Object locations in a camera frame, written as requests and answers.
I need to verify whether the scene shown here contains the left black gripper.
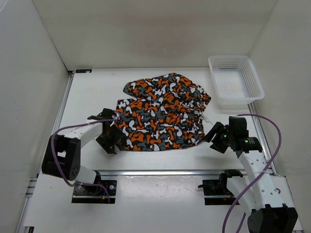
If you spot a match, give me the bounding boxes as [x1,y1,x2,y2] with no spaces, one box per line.
[96,124,126,154]

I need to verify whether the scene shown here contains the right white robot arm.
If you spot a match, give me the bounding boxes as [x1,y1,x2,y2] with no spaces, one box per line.
[199,114,298,233]

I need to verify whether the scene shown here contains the dark blue label sticker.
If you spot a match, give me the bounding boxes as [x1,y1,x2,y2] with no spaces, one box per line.
[75,69,92,73]

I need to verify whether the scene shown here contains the aluminium front rail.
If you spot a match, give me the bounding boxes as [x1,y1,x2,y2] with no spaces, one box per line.
[99,170,224,176]

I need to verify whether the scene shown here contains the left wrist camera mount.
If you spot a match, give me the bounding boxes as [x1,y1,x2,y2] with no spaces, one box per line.
[87,108,120,122]

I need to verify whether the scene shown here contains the camouflage patterned shorts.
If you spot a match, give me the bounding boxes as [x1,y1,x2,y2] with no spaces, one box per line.
[115,73,211,151]

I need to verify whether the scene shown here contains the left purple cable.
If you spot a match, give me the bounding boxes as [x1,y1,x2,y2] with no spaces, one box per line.
[50,113,121,204]

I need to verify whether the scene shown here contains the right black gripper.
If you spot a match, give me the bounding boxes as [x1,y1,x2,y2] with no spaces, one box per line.
[201,121,234,153]

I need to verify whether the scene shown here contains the left aluminium side rail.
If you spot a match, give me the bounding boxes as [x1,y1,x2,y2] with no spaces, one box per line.
[15,70,76,233]

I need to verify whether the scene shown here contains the white plastic basket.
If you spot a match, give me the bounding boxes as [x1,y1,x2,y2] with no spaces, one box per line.
[208,55,265,109]

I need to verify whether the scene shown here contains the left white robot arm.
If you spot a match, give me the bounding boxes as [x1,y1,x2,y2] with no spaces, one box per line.
[41,108,126,194]

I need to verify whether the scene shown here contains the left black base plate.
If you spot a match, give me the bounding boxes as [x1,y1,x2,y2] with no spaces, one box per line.
[71,177,117,204]

